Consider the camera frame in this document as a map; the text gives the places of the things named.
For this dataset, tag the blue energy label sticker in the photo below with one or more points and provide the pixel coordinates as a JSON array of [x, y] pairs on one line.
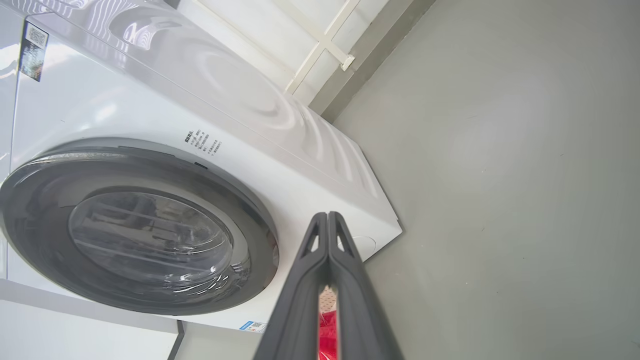
[[252, 326]]

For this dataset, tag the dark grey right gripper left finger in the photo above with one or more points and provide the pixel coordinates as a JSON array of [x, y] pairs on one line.
[[295, 310]]

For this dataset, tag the dark round glass washer door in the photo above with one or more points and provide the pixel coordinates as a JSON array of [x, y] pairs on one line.
[[150, 240]]

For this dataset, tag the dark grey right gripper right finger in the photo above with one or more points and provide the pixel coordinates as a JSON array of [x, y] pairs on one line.
[[360, 310]]

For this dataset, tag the white front-load washing machine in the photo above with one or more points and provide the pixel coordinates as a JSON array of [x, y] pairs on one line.
[[125, 100]]

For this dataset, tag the red knitted garment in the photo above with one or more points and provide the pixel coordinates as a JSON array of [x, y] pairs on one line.
[[327, 337]]

